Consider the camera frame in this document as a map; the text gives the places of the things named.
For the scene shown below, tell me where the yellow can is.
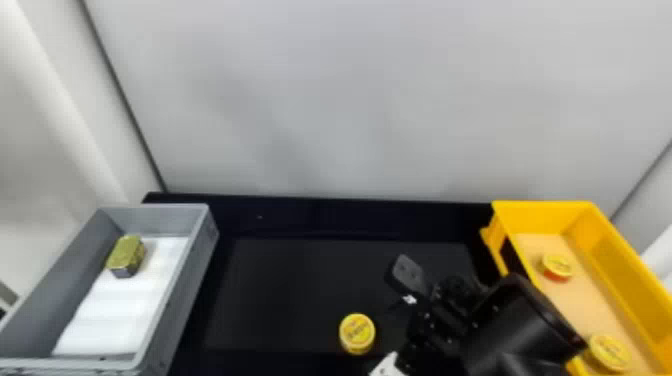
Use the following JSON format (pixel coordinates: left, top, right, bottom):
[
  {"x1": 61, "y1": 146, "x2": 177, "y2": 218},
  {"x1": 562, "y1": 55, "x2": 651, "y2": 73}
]
[
  {"x1": 586, "y1": 333, "x2": 633, "y2": 374},
  {"x1": 540, "y1": 252, "x2": 575, "y2": 283},
  {"x1": 338, "y1": 312, "x2": 378, "y2": 357}
]

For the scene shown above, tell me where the yellow rectangular box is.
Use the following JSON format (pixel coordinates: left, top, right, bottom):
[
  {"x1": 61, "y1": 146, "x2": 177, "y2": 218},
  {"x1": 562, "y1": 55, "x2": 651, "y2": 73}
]
[{"x1": 478, "y1": 199, "x2": 672, "y2": 376}]

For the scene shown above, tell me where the black mat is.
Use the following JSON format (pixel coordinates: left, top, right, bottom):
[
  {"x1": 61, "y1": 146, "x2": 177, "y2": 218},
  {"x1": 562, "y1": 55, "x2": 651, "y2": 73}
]
[{"x1": 203, "y1": 237, "x2": 476, "y2": 355}]

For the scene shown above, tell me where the gold packet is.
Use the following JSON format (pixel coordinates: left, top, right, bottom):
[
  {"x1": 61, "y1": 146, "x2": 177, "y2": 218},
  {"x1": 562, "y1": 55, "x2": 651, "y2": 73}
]
[{"x1": 104, "y1": 233, "x2": 148, "y2": 280}]

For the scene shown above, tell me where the white foam pad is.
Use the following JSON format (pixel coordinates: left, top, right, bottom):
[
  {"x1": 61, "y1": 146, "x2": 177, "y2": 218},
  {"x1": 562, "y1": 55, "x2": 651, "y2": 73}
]
[{"x1": 50, "y1": 235, "x2": 191, "y2": 359}]

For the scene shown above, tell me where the grey crate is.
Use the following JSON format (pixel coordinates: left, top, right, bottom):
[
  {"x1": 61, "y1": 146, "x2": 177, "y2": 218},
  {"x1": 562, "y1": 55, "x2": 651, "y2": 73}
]
[{"x1": 0, "y1": 202, "x2": 221, "y2": 376}]

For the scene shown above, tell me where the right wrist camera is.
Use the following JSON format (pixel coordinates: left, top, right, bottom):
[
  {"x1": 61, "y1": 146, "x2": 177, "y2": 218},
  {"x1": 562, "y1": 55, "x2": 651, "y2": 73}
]
[{"x1": 390, "y1": 254, "x2": 432, "y2": 298}]

